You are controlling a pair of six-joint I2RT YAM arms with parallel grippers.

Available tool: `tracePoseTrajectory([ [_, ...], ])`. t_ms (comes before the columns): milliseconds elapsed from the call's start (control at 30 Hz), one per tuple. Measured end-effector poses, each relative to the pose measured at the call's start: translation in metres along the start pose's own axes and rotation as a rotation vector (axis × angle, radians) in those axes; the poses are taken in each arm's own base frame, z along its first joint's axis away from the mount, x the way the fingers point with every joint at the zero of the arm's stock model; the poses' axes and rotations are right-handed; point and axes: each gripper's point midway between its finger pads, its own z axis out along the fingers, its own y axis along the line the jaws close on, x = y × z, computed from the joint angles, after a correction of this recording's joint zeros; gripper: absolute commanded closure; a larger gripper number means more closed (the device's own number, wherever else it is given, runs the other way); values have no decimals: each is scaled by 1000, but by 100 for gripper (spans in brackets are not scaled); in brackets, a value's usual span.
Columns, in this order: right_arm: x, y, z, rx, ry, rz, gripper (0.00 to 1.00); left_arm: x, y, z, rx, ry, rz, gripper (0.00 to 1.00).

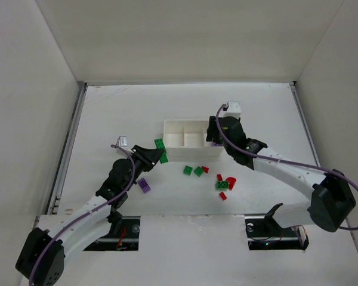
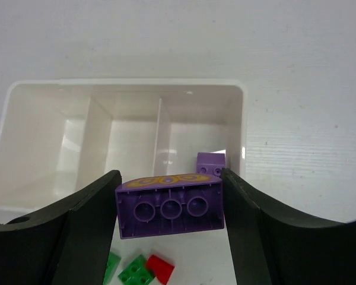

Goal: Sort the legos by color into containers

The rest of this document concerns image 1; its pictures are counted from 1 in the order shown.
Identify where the short green lego plate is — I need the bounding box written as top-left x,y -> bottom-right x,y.
160,153 -> 169,164

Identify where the long green lego plate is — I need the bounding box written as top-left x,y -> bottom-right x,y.
154,138 -> 166,152

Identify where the large purple arch lego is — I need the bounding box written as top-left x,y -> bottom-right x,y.
137,178 -> 151,194

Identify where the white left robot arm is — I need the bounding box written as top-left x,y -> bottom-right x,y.
15,145 -> 164,285

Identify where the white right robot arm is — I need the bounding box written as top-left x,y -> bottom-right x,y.
206,116 -> 356,232

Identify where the white divided plastic container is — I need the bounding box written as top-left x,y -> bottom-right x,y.
163,120 -> 224,162

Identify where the red curved lego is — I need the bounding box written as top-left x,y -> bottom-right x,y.
226,177 -> 237,190

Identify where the green square lego left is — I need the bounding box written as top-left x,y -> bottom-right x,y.
183,165 -> 193,176

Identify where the green square lego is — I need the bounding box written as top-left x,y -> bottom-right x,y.
193,166 -> 205,177
183,165 -> 193,176

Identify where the green square lego right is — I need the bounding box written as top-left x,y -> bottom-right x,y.
193,166 -> 205,177

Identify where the green two-stud lego brick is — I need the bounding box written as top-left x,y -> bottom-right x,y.
215,181 -> 229,190

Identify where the small red lego lower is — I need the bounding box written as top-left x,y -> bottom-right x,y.
219,192 -> 227,201

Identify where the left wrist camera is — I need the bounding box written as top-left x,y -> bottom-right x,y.
116,136 -> 131,152

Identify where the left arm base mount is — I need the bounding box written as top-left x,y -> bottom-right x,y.
84,216 -> 141,251

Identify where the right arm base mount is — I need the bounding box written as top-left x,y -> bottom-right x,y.
245,203 -> 309,251

